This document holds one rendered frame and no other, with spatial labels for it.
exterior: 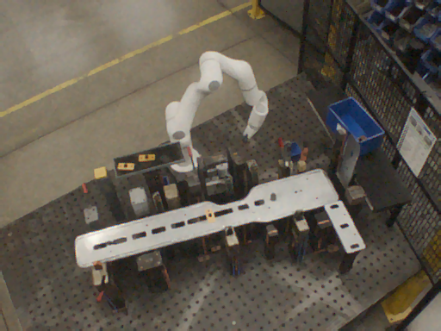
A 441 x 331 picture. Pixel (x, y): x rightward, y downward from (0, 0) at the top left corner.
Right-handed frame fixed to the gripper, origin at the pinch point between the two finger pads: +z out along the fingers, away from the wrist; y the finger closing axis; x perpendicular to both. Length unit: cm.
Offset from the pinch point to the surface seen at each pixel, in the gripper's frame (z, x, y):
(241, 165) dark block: -28.8, 14.1, 34.3
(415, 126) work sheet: -73, 68, -17
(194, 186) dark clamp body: -22, 3, 58
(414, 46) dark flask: -90, 45, -39
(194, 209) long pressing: -18, 10, 66
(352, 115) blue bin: -31, 41, -37
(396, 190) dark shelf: -41, 84, -5
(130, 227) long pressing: -13, -8, 94
